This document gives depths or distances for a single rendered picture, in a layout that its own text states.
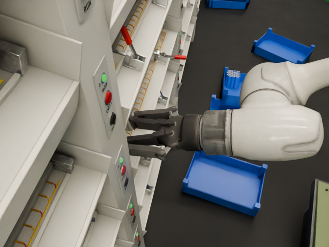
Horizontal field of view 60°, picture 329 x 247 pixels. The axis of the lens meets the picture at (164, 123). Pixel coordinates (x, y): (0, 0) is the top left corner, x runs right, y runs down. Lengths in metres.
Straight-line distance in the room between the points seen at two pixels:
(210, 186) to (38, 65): 1.00
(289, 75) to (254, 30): 1.52
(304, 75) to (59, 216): 0.52
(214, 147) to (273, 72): 0.21
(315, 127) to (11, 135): 0.44
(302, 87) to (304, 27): 1.66
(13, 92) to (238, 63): 1.59
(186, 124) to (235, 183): 0.74
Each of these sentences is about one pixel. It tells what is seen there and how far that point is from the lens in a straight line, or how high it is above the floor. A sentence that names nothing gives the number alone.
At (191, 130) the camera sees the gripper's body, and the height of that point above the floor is 0.66.
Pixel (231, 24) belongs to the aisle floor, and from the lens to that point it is 2.16.
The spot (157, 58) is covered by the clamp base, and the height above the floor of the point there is 0.52.
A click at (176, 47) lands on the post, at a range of 1.12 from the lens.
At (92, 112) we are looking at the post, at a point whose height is 0.83.
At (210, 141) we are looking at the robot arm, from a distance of 0.53.
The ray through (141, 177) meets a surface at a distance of 0.87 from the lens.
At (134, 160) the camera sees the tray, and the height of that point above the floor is 0.51.
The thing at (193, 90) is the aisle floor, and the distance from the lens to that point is 1.58.
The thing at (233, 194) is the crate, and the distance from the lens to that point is 1.23.
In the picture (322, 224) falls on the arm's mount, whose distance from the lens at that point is 1.04.
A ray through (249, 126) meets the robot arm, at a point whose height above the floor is 0.70.
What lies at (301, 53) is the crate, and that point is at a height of 0.00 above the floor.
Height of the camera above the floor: 1.08
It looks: 50 degrees down
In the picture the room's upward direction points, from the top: straight up
